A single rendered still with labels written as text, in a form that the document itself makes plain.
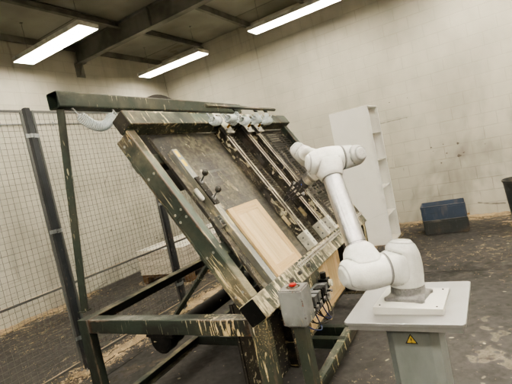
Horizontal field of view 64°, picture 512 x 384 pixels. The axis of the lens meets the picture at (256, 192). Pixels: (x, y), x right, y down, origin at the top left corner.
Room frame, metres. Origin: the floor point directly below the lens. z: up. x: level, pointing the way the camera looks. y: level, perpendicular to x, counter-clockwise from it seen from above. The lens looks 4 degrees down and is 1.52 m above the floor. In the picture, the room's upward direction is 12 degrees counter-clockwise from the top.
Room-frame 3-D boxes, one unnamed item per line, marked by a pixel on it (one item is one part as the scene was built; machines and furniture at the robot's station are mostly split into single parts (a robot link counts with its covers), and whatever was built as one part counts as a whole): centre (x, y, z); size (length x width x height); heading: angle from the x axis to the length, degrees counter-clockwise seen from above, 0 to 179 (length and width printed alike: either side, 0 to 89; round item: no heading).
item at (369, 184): (6.23, -1.70, 1.03); 0.61 x 0.58 x 2.05; 149
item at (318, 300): (2.31, -0.23, 0.69); 0.50 x 0.14 x 0.24; 151
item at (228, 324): (3.21, 0.17, 0.41); 2.20 x 1.38 x 0.83; 151
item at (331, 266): (3.30, -0.40, 0.53); 0.90 x 0.02 x 0.55; 151
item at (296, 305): (1.89, -0.08, 0.84); 0.12 x 0.12 x 0.18; 61
